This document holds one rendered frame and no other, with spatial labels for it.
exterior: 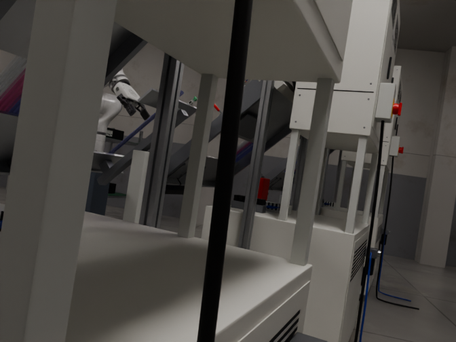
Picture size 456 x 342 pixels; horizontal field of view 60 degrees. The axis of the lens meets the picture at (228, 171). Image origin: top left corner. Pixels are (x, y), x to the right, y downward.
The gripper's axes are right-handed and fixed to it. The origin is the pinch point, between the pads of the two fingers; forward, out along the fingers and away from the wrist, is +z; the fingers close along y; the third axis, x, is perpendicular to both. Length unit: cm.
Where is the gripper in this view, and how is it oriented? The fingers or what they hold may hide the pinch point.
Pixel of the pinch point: (139, 114)
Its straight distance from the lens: 166.8
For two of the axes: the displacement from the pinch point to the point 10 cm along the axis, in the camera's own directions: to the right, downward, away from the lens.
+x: -7.3, 6.3, 2.8
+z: 5.5, 7.8, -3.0
